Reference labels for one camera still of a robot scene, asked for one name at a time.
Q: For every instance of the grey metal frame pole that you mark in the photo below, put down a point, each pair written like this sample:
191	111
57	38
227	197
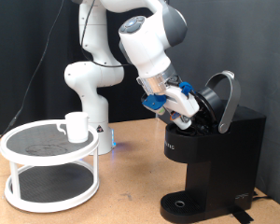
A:
160	93

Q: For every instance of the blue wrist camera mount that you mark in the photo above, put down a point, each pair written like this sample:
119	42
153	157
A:
154	102

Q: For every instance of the white mug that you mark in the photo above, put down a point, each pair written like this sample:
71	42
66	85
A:
77	127

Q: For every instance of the black tape strip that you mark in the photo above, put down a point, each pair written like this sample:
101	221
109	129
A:
241	216

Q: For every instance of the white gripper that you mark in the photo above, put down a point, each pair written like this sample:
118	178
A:
183	104

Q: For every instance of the black Keurig coffee machine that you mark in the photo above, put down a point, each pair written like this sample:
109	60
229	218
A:
221	161

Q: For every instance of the white two-tier turntable stand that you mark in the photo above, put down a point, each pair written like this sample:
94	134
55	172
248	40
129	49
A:
49	186

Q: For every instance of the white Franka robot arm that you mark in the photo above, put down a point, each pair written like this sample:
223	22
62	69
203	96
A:
146	40

